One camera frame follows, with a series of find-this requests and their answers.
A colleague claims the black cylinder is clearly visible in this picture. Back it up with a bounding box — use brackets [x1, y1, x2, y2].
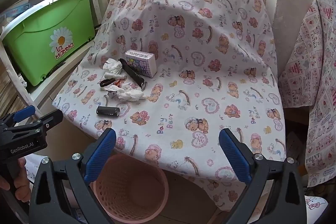
[96, 106, 121, 118]

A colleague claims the white cartoon cat print item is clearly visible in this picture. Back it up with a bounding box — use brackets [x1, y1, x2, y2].
[304, 194, 328, 220]

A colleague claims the stack of books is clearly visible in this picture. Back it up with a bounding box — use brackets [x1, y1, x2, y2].
[0, 0, 30, 28]

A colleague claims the pink patterned cloth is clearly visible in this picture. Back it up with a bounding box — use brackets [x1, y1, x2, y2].
[278, 0, 336, 188]

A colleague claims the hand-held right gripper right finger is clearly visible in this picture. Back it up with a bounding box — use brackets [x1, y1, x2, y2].
[218, 128, 307, 224]

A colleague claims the person's left hand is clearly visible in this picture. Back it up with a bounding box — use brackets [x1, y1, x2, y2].
[12, 157, 34, 197]

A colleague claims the black plastic spoon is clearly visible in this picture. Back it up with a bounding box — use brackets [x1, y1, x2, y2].
[119, 58, 146, 86]

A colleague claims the bear print cloth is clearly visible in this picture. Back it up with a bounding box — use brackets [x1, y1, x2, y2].
[52, 0, 286, 211]

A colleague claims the small rolled white paper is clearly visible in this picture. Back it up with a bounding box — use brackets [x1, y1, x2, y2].
[104, 71, 124, 80]

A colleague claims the green plastic storage box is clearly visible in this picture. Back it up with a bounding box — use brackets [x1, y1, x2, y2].
[1, 0, 96, 86]

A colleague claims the pink mesh waste basket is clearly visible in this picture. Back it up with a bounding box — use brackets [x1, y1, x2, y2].
[93, 153, 170, 224]

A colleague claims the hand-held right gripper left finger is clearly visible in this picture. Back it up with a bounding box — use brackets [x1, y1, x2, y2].
[28, 127, 117, 224]

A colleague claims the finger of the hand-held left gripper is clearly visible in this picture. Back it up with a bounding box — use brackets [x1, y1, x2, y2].
[0, 105, 36, 133]
[13, 109, 64, 140]

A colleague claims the purple printed tissue pack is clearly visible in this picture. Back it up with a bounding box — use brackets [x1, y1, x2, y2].
[125, 49, 158, 79]

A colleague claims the white tissue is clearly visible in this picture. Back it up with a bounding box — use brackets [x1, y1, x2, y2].
[102, 57, 123, 75]
[108, 82, 147, 102]

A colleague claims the small black scrap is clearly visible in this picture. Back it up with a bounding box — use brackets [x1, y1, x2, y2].
[99, 78, 118, 87]

